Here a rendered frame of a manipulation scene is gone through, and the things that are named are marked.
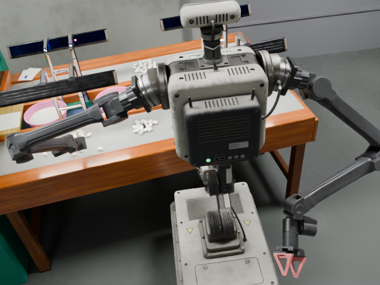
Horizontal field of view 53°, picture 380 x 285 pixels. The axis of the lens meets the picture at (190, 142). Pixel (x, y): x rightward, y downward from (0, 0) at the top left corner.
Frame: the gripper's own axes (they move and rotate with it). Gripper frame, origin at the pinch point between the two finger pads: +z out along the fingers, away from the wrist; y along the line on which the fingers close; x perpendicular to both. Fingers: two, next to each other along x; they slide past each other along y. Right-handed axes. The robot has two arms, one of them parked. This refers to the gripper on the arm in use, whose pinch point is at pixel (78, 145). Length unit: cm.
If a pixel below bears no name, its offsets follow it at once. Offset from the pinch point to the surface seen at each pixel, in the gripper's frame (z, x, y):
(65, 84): -3.2, -31.8, -0.5
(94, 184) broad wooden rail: 1.9, 22.5, -3.6
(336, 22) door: 167, -79, -256
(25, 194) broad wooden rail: -1.6, 19.5, 30.8
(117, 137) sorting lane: 14.0, -0.4, -20.0
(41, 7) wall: 167, -142, 33
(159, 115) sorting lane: 24, -9, -46
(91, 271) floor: 37, 77, 14
